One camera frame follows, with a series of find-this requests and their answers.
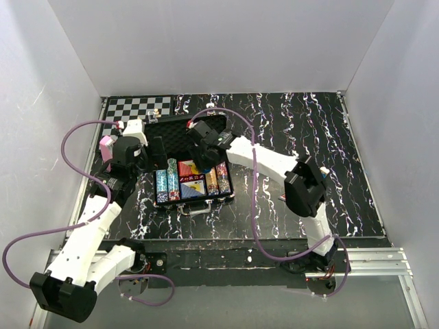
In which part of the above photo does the red playing card deck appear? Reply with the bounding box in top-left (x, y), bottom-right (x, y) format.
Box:
top-left (178, 160), bottom-right (200, 176)

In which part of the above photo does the blue playing card deck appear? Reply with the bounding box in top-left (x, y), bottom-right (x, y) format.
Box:
top-left (180, 180), bottom-right (206, 199)

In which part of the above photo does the yellow big blind button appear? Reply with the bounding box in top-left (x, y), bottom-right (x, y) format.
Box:
top-left (191, 164), bottom-right (200, 174)

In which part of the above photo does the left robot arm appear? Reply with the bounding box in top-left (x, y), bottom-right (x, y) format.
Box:
top-left (29, 133), bottom-right (166, 323)

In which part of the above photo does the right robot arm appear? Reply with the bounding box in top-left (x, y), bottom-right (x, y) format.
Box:
top-left (187, 120), bottom-right (337, 273)

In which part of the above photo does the row of red dice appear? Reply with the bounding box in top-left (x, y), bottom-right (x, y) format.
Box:
top-left (179, 174), bottom-right (204, 183)

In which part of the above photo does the red and yellow chip column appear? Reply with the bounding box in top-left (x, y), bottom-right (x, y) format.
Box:
top-left (205, 168), bottom-right (220, 196)

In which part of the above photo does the black poker chip case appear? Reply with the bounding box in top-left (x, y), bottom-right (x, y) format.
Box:
top-left (144, 110), bottom-right (235, 216)

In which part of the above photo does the purple and red chip column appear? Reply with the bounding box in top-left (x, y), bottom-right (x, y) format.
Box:
top-left (215, 162), bottom-right (231, 193)

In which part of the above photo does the pink wedge box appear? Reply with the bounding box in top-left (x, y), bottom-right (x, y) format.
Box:
top-left (99, 136), bottom-right (115, 172)

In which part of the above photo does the checkerboard mat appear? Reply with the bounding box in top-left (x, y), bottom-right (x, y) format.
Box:
top-left (102, 95), bottom-right (174, 123)

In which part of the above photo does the blue and white block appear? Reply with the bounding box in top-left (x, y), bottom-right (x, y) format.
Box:
top-left (320, 167), bottom-right (330, 178)

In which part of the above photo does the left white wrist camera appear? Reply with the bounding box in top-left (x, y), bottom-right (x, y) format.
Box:
top-left (116, 119), bottom-right (148, 146)

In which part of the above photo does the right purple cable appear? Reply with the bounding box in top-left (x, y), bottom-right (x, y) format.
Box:
top-left (190, 106), bottom-right (351, 297)

